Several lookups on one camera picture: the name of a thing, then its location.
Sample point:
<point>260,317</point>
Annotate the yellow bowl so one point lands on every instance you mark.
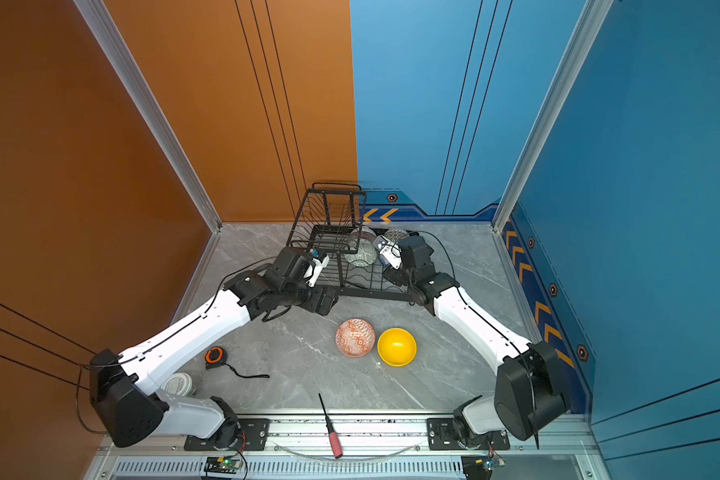
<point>397,347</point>

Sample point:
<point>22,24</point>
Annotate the aluminium front rail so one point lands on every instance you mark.
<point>376,445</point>

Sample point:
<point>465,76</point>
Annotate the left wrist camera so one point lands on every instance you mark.
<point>294,266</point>

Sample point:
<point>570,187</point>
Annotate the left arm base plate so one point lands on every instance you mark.
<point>250,436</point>

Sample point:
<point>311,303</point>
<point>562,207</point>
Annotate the blue floral bowl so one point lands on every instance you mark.
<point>390,255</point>

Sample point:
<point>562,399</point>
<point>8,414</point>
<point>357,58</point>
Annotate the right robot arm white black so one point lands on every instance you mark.
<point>531,390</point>

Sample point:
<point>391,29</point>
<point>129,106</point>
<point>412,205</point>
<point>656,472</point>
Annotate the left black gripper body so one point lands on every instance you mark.
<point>311,298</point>

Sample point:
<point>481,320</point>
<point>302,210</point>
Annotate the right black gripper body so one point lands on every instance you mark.
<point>405,273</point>

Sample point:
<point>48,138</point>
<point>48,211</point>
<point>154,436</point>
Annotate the white tape roll left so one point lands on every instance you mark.
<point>179,384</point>

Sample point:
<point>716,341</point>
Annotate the pink striped bowl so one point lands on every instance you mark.
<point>367,233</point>

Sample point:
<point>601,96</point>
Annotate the brown dotted bowl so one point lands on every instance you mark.
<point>394,235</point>

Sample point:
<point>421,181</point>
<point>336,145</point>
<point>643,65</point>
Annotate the black wire dish rack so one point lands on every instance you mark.
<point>333,219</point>

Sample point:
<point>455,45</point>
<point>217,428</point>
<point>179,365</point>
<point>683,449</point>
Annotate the left green circuit board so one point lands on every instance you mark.
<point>225,467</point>

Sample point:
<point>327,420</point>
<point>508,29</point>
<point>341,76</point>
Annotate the orange black tape measure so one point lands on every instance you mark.
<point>216,357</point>

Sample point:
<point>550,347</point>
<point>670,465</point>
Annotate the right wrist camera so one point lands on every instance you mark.
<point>378,242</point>

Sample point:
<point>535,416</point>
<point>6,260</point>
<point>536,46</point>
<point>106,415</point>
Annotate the right circuit board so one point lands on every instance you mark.
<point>481,467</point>

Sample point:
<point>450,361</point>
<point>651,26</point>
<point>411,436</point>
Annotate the red handled screwdriver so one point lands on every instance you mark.
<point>334,441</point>

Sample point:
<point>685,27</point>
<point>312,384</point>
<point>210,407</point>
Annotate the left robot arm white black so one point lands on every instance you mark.
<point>126,390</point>

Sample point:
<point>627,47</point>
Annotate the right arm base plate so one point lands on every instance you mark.
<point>442,435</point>

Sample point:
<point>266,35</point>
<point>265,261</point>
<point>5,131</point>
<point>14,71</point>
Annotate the orange patterned bowl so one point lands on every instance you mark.
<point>355,338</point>

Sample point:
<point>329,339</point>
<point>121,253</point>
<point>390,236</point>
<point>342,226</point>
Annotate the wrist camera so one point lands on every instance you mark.
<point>294,266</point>
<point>378,242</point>

